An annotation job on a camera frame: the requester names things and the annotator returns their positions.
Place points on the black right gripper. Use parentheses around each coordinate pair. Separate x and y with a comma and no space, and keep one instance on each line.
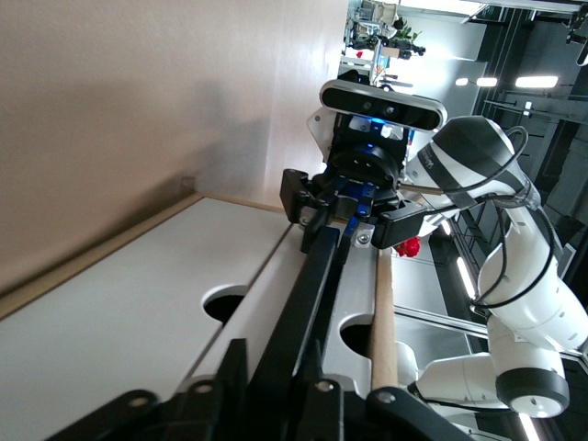
(363,172)

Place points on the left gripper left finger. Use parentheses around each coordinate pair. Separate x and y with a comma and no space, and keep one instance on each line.
(197,409)

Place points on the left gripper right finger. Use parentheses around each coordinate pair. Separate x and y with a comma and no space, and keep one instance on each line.
(381,413)

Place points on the white rack with holes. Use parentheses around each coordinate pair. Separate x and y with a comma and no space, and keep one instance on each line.
(275,271)

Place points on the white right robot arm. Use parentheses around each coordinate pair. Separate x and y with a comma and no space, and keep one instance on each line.
(523,285)

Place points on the wooden drawer cabinet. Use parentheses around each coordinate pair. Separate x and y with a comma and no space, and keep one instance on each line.
(383,321)

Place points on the artificial red rose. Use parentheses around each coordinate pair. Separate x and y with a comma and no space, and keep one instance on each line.
(409,247)

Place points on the green potted plant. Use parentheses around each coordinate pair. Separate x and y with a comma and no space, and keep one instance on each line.
(406,33)

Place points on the rectangular ceiling light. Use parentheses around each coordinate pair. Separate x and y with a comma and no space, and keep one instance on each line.
(536,82)
(487,82)

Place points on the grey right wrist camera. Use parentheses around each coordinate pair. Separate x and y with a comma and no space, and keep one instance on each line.
(381,105)

